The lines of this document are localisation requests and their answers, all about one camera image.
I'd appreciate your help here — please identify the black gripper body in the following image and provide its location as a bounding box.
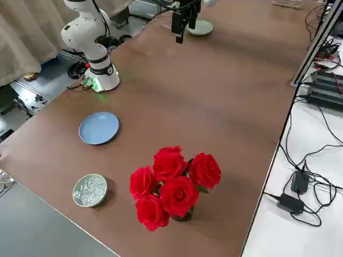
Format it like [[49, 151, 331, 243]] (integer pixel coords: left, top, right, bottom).
[[176, 0, 202, 12]]

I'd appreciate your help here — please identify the green plate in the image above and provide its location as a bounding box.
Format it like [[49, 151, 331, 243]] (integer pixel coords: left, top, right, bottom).
[[187, 19, 214, 36]]

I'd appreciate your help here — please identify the blue plate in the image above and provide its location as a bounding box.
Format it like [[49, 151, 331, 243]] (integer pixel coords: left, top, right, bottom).
[[78, 111, 121, 146]]

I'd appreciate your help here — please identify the person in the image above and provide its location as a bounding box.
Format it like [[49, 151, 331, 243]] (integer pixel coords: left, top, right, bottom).
[[109, 0, 135, 29]]

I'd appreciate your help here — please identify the red artificial rose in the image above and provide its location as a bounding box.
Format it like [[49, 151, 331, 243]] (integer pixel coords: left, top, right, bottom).
[[129, 165, 160, 200], [135, 194, 171, 232], [153, 146, 190, 182], [159, 176, 200, 218], [189, 152, 222, 190]]

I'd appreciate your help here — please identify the grey ribbed electronics box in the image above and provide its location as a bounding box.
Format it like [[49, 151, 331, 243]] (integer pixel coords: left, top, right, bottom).
[[306, 69, 343, 108]]

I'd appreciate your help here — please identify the beige curtain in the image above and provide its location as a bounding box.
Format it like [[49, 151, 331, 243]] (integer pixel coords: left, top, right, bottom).
[[0, 0, 69, 88]]

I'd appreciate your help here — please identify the dark vase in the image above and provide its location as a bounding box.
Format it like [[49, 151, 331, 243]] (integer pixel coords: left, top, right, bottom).
[[171, 205, 194, 223]]

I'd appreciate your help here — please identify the black power adapter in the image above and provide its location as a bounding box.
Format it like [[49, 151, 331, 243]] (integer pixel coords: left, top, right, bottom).
[[290, 170, 309, 195], [276, 193, 305, 214]]

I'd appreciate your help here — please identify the white desk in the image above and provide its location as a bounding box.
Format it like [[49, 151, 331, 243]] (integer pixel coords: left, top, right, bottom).
[[241, 0, 343, 257]]

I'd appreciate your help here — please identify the dark grey side table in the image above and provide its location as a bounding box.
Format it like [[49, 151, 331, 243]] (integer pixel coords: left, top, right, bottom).
[[0, 182, 120, 257]]

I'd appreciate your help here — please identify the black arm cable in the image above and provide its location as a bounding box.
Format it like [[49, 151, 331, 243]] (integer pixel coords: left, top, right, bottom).
[[92, 0, 120, 53]]

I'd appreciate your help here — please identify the black coiled floor cable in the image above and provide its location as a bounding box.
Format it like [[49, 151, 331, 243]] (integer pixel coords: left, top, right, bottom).
[[66, 59, 91, 80]]

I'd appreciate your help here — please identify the aluminium frame post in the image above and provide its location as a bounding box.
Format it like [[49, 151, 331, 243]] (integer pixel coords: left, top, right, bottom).
[[290, 0, 343, 87]]

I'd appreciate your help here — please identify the red cable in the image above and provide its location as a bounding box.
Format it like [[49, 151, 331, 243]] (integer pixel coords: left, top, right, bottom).
[[314, 53, 343, 71]]

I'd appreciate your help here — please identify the black power cable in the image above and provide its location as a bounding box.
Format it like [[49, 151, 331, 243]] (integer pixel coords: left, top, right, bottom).
[[283, 88, 308, 172], [293, 184, 338, 228]]

